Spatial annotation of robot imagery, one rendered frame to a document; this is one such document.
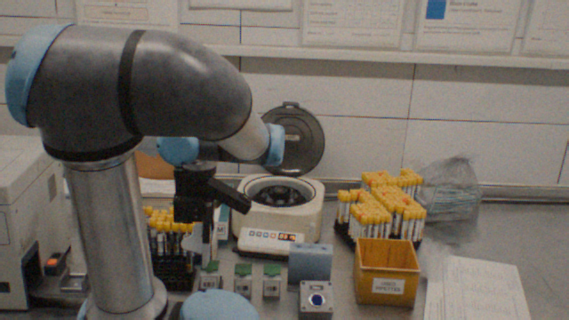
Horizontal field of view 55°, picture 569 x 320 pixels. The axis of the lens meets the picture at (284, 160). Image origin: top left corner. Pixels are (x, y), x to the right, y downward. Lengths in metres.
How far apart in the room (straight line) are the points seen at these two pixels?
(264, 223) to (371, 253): 0.28
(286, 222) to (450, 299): 0.43
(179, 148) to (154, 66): 0.41
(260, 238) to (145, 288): 0.66
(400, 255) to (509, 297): 0.26
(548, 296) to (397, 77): 0.72
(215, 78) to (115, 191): 0.19
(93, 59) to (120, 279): 0.31
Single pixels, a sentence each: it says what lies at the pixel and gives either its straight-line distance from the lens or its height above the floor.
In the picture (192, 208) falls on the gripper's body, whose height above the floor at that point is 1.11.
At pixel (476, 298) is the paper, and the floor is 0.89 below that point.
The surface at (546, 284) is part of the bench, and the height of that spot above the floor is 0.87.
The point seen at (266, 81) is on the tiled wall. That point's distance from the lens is 1.66.
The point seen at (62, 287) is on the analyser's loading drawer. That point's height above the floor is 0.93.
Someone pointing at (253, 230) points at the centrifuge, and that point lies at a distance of 1.43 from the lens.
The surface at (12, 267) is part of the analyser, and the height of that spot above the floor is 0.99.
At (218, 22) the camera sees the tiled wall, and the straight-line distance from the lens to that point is 1.63.
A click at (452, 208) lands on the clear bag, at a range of 1.70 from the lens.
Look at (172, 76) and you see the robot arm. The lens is 0.57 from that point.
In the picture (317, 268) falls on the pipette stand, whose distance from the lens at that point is 1.29.
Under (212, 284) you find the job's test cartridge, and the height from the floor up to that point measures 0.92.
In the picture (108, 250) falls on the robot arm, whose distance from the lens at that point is 0.73.
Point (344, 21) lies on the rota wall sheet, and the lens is 1.63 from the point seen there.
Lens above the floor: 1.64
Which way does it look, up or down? 22 degrees down
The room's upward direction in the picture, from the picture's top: 3 degrees clockwise
